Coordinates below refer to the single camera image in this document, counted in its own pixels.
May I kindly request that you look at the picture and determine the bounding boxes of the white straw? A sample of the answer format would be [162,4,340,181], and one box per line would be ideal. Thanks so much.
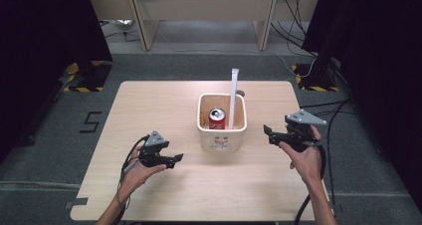
[227,68,241,130]

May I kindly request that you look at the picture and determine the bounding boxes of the thin white floor cable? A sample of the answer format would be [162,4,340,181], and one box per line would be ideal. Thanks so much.
[154,28,317,79]

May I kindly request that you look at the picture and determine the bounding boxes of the red drink can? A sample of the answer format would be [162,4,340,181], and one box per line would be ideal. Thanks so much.
[207,107,228,130]

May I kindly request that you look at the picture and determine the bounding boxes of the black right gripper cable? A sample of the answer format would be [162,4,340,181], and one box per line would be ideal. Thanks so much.
[294,141,327,225]

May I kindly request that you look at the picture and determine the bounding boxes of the stand base with striped tape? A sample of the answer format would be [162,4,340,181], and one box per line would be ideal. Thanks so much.
[62,60,113,94]
[291,63,342,93]

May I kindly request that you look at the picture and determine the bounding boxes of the crumpled silver foil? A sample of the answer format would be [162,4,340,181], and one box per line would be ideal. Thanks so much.
[113,18,134,32]

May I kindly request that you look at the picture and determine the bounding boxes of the person's right hand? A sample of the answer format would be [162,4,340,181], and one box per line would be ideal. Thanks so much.
[278,124,323,187]

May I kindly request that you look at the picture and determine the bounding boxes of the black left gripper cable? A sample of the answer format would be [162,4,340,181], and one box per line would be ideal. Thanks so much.
[110,134,151,225]

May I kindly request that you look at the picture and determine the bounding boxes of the black floor cable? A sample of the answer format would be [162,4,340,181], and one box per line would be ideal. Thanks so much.
[299,98,353,207]

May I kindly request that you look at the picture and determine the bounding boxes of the white square bin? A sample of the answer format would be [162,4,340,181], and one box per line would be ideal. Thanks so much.
[196,93,249,154]

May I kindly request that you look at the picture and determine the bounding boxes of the light wooden desk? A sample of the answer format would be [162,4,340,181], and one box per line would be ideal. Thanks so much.
[84,0,324,52]

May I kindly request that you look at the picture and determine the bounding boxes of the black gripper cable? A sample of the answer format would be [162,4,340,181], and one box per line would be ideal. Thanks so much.
[294,141,327,225]
[110,134,151,225]

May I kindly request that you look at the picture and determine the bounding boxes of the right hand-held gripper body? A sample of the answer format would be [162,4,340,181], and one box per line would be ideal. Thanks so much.
[284,109,328,153]

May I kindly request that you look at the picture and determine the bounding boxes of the black curtain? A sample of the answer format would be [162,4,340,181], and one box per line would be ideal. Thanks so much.
[0,0,113,159]
[301,0,422,214]

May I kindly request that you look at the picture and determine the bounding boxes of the person's left hand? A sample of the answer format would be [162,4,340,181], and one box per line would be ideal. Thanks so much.
[118,144,168,200]

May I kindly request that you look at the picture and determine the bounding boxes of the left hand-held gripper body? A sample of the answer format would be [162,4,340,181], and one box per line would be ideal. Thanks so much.
[137,129,171,168]

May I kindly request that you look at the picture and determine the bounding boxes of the grey tape strip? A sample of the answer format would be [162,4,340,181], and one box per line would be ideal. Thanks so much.
[64,196,90,210]

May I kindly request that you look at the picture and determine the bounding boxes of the black cables at wall socket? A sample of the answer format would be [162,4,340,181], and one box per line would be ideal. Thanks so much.
[270,0,317,58]

